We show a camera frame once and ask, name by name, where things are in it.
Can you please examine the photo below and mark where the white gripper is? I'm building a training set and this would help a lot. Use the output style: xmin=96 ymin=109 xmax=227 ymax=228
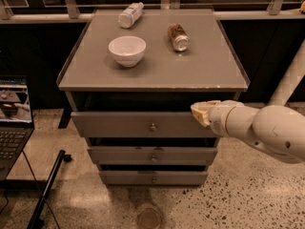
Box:
xmin=191 ymin=100 xmax=258 ymax=137

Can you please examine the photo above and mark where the grey top drawer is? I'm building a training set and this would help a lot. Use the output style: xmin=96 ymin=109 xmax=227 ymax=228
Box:
xmin=71 ymin=112 xmax=216 ymax=138

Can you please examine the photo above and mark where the grey drawer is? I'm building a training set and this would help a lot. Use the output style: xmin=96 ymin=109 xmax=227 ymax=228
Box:
xmin=88 ymin=146 xmax=217 ymax=165
xmin=99 ymin=171 xmax=208 ymax=186
xmin=71 ymin=112 xmax=216 ymax=138

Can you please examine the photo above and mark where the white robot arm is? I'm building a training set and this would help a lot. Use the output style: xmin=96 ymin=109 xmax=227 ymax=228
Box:
xmin=191 ymin=41 xmax=305 ymax=164

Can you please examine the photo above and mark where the grey drawer cabinet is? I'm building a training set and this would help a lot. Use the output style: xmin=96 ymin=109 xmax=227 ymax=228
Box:
xmin=57 ymin=10 xmax=249 ymax=173

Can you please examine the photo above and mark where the grey middle drawer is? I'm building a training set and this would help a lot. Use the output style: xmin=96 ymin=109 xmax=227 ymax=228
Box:
xmin=88 ymin=146 xmax=217 ymax=165

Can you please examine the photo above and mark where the grey bottom drawer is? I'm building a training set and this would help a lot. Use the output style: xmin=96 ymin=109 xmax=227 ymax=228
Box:
xmin=99 ymin=171 xmax=208 ymax=186

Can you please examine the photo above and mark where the brown drink can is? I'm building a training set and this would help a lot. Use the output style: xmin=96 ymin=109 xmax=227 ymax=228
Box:
xmin=168 ymin=24 xmax=190 ymax=52

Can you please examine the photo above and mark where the white ceramic bowl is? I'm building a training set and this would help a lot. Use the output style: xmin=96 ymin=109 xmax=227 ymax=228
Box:
xmin=108 ymin=36 xmax=146 ymax=67

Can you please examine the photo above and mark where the clear plastic water bottle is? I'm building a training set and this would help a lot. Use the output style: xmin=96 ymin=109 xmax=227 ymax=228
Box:
xmin=118 ymin=2 xmax=144 ymax=29

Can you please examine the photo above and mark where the round floor drain cover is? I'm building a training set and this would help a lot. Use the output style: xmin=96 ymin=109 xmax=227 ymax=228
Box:
xmin=137 ymin=207 xmax=162 ymax=229

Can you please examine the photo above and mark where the black laptop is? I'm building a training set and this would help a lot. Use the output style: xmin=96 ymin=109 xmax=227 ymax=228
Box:
xmin=0 ymin=75 xmax=34 ymax=181

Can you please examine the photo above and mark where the black stand leg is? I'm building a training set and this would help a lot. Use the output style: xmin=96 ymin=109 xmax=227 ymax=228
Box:
xmin=27 ymin=150 xmax=71 ymax=229

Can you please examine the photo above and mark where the metal railing frame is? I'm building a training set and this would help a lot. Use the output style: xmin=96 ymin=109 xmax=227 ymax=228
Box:
xmin=0 ymin=0 xmax=305 ymax=25

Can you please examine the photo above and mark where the black cable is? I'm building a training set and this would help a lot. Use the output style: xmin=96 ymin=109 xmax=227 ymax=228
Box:
xmin=0 ymin=150 xmax=61 ymax=229

